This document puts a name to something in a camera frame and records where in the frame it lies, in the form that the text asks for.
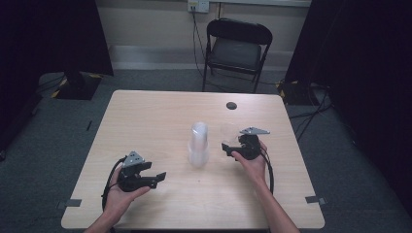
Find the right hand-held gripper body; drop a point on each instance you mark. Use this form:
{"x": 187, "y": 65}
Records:
{"x": 251, "y": 147}

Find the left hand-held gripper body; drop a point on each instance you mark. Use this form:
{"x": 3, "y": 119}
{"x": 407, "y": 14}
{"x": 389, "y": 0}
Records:
{"x": 131, "y": 181}

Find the stack of clear plastic cups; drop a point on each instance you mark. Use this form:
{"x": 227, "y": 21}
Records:
{"x": 198, "y": 145}

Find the person's right hand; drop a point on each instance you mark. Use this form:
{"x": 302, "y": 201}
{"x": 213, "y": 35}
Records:
{"x": 256, "y": 168}

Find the person's left hand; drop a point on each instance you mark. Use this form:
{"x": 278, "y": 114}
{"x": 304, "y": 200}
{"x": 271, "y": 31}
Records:
{"x": 120, "y": 202}

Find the black table grommet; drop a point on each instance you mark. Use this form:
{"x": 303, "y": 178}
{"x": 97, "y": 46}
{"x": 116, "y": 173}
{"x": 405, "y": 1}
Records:
{"x": 231, "y": 105}

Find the grey tape strip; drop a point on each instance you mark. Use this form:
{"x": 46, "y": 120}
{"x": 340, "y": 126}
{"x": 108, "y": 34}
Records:
{"x": 315, "y": 200}
{"x": 69, "y": 203}

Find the black stand base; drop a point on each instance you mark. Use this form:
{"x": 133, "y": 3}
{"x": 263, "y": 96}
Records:
{"x": 77, "y": 87}
{"x": 294, "y": 93}

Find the black folding chair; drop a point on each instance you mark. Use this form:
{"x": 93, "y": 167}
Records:
{"x": 236, "y": 51}

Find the dark curtain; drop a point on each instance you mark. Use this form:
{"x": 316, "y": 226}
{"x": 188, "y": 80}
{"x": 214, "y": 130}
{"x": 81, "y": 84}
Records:
{"x": 48, "y": 39}
{"x": 366, "y": 81}

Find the white wall socket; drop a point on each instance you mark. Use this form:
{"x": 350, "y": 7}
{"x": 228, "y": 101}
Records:
{"x": 198, "y": 5}

